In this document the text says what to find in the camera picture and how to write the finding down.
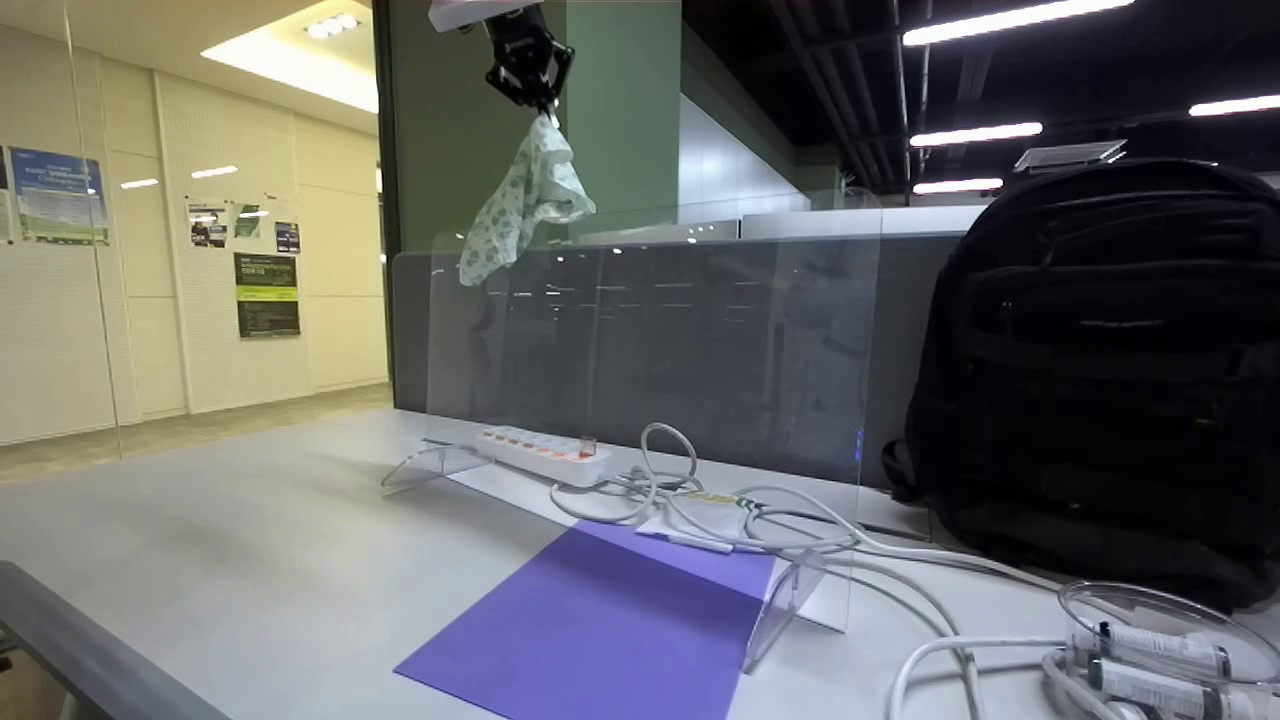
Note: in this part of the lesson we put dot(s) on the purple bed sheet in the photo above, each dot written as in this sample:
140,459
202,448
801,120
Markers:
603,627

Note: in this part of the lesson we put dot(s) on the blue white wall poster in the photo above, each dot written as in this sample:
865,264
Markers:
58,199

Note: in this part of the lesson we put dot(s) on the gray office partition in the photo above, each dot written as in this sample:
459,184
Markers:
923,321

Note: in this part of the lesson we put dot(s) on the ceiling light tube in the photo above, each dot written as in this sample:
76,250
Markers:
1232,106
1013,21
979,135
957,184

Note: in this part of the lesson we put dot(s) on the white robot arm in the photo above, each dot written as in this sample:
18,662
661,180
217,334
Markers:
474,13

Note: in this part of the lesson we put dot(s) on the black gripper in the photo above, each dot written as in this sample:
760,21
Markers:
526,52

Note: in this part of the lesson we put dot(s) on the white plug adapter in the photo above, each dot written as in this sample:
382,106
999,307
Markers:
1185,693
1162,645

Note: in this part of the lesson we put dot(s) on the dark green wall poster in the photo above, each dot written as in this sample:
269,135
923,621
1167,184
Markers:
266,296

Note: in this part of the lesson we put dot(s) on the white power strip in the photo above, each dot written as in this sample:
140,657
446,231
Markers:
532,459

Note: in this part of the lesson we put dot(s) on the green floral white cloth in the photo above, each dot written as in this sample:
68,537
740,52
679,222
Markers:
526,202

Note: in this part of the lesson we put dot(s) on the black backpack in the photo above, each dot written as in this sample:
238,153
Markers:
1106,372

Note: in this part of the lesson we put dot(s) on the small photo wall notice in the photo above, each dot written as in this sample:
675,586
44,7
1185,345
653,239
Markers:
250,222
286,239
205,225

